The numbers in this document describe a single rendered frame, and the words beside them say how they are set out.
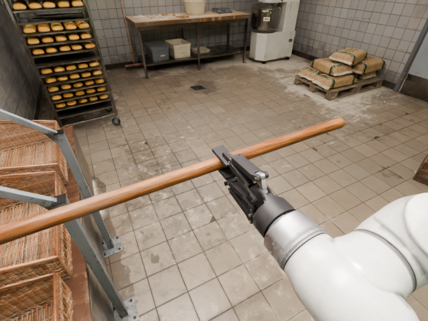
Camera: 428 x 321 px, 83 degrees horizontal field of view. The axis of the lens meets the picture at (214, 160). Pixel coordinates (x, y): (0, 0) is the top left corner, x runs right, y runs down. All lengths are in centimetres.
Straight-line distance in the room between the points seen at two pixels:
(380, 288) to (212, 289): 138
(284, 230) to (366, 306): 13
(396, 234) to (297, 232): 13
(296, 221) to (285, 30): 548
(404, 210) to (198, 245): 154
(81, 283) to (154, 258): 73
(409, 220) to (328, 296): 15
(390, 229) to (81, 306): 101
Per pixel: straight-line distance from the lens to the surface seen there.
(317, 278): 37
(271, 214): 42
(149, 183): 51
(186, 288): 170
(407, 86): 499
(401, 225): 42
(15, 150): 212
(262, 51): 554
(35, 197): 94
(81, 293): 116
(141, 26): 463
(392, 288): 39
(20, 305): 118
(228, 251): 181
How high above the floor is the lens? 155
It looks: 38 degrees down
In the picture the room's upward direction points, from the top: straight up
